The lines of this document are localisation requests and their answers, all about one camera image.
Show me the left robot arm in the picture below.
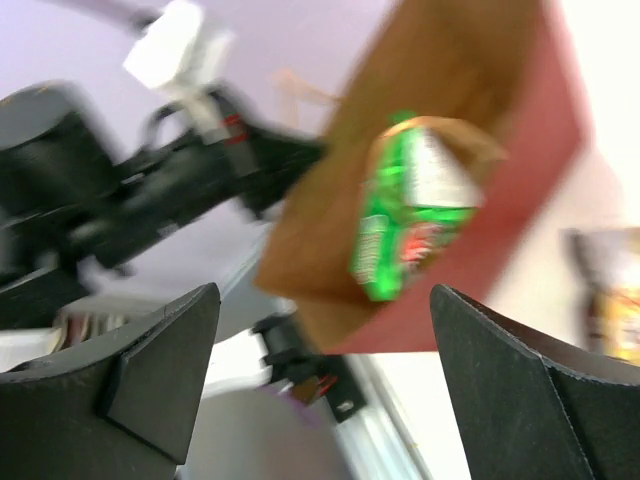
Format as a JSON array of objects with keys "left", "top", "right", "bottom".
[{"left": 1, "top": 83, "right": 326, "bottom": 330}]

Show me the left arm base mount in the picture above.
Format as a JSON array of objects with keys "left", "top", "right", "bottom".
[{"left": 251, "top": 314, "right": 367, "bottom": 423}]

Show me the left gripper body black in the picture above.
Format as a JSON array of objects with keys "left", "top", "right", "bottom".
[{"left": 69, "top": 85, "right": 325, "bottom": 268}]

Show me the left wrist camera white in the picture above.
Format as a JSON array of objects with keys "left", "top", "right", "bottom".
[{"left": 123, "top": 1, "right": 235, "bottom": 144}]

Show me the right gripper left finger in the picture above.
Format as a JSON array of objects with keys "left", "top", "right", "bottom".
[{"left": 1, "top": 283, "right": 220, "bottom": 479}]

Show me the brown yellow chips bag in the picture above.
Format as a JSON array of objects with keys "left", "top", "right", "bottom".
[{"left": 564, "top": 226, "right": 639, "bottom": 365}]

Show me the red brown paper bag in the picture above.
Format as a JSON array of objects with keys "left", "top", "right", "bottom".
[{"left": 256, "top": 1, "right": 583, "bottom": 353}]

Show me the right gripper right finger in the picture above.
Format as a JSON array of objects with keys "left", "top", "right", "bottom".
[{"left": 430, "top": 285, "right": 639, "bottom": 480}]

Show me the green white chips bag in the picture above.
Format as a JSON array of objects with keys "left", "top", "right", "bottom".
[{"left": 350, "top": 111, "right": 483, "bottom": 302}]

